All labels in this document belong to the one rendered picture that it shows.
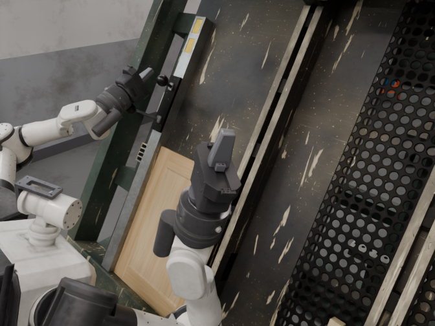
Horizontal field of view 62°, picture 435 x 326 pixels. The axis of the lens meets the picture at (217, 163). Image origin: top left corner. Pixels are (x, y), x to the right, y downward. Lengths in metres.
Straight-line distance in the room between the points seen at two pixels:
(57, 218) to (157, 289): 0.55
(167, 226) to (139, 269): 0.68
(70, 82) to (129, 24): 0.98
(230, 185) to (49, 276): 0.41
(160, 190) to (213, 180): 0.74
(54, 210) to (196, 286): 0.32
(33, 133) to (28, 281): 0.57
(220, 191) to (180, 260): 0.17
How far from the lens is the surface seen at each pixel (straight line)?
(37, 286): 0.76
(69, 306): 0.68
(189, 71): 1.29
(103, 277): 1.40
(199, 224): 0.58
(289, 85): 0.99
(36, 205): 0.82
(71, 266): 0.79
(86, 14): 4.35
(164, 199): 1.24
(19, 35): 4.07
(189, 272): 0.65
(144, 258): 1.29
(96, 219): 1.56
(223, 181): 0.54
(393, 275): 0.84
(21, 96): 4.14
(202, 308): 0.77
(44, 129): 1.20
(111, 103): 1.16
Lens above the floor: 1.85
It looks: 29 degrees down
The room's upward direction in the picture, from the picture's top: straight up
